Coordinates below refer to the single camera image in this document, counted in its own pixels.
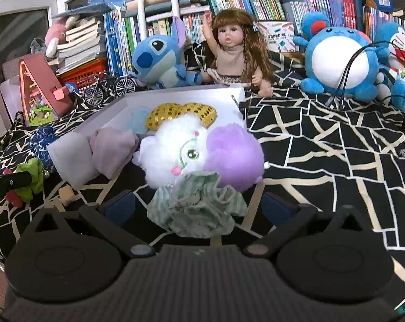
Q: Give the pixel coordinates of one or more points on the small wooden block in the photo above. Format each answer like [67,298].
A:
[66,195]

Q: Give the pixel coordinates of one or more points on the stack of pale books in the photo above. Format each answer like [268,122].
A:
[80,42]

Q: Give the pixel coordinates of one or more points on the long-haired baby doll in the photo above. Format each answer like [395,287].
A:
[234,50]

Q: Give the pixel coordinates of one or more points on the gold sequin bow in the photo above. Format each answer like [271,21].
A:
[189,112]

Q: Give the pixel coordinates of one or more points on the pink white plush toy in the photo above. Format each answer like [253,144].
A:
[54,35]

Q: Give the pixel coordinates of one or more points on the light blue cloth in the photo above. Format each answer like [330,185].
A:
[138,119]

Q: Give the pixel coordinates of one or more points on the lavender cloth pouch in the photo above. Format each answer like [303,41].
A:
[113,147]

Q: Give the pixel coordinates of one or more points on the row of blue red books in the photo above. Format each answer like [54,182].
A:
[330,10]

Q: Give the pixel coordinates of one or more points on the green pink soft toy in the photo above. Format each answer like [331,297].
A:
[33,174]

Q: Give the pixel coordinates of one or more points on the row of colourful upright books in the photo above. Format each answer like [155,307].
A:
[249,5]

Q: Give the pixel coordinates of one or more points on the white fluffy plush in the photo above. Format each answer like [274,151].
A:
[169,147]

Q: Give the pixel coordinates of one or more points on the white shallow box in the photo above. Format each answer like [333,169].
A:
[195,94]

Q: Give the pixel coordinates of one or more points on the printed white cardboard box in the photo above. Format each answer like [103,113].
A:
[277,37]

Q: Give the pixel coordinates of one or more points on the red plastic basket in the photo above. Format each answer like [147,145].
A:
[85,73]

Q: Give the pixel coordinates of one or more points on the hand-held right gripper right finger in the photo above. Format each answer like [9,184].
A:
[275,209]

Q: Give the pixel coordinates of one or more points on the round blue white plush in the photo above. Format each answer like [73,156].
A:
[336,60]

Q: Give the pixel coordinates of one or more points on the row of small shelf books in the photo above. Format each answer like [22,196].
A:
[192,26]

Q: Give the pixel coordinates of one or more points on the blue alien plush toy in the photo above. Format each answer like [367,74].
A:
[155,57]

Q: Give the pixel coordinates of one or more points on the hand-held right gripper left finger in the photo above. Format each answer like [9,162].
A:
[120,208]

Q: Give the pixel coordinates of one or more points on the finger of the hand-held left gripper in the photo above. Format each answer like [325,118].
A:
[11,181]

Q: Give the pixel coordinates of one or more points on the blue plastic folder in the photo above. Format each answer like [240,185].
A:
[98,1]

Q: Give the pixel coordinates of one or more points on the pink house-shaped model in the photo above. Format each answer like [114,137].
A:
[41,87]

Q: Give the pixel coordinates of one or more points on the miniature black bicycle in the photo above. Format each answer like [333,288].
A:
[105,89]

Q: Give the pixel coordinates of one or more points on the blue robot cat plush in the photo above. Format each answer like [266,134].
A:
[399,53]

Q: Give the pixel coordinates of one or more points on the black white patterned blanket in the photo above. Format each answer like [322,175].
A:
[323,161]

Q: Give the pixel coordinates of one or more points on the purple fluffy plush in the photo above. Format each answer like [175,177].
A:
[234,154]

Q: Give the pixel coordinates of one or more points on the black binder clip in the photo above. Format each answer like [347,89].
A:
[240,105]

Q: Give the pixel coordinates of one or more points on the blue white patterned cloth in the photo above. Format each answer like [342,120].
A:
[41,144]

